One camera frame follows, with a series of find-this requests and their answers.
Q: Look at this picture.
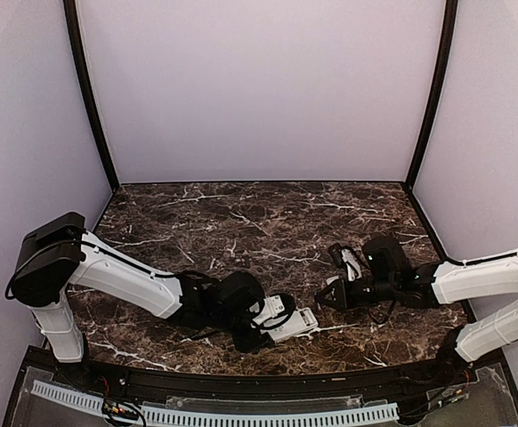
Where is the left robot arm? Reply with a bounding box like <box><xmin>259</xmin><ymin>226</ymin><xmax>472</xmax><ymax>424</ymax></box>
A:
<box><xmin>5</xmin><ymin>212</ymin><xmax>284</xmax><ymax>388</ymax></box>

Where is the white remote control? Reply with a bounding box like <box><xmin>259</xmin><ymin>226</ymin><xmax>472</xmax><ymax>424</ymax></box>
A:
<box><xmin>267</xmin><ymin>308</ymin><xmax>319</xmax><ymax>342</ymax></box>

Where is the black frame post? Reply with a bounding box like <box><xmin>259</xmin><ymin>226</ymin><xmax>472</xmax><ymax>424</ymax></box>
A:
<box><xmin>404</xmin><ymin>0</ymin><xmax>458</xmax><ymax>193</ymax></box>
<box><xmin>62</xmin><ymin>0</ymin><xmax>120</xmax><ymax>193</ymax></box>

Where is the black front rail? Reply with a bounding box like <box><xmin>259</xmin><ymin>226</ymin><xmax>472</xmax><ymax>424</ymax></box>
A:
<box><xmin>70</xmin><ymin>362</ymin><xmax>437</xmax><ymax>401</ymax></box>

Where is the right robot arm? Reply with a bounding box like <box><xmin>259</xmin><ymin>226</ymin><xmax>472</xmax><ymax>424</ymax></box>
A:
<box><xmin>315</xmin><ymin>237</ymin><xmax>518</xmax><ymax>386</ymax></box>

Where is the white slotted cable duct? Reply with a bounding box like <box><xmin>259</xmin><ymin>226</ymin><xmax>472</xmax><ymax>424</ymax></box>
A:
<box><xmin>31</xmin><ymin>380</ymin><xmax>399</xmax><ymax>426</ymax></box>

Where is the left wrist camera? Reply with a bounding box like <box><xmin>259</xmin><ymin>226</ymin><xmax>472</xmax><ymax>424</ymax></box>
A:
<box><xmin>248</xmin><ymin>293</ymin><xmax>296</xmax><ymax>331</ymax></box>

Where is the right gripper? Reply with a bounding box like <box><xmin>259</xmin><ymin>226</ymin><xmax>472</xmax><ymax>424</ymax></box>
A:
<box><xmin>315</xmin><ymin>275</ymin><xmax>398</xmax><ymax>311</ymax></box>

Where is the left black frame post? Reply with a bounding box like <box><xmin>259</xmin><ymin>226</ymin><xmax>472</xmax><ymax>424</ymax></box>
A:
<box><xmin>62</xmin><ymin>0</ymin><xmax>120</xmax><ymax>193</ymax></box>

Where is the right black frame post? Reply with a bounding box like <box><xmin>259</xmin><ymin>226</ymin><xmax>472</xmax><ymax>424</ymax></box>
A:
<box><xmin>404</xmin><ymin>0</ymin><xmax>458</xmax><ymax>193</ymax></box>

